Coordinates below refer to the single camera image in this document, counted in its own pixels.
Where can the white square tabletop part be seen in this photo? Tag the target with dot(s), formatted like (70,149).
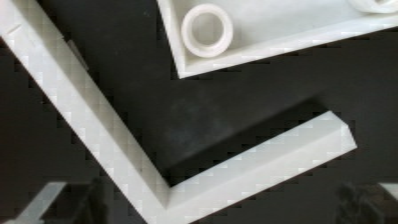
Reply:
(226,32)

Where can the translucent gripper left finger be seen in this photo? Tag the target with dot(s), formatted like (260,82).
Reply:
(38,206)

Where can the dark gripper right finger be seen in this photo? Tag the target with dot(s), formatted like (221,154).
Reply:
(368,205)

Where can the white U-shaped obstacle fence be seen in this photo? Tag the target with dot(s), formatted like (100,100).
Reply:
(272,162)

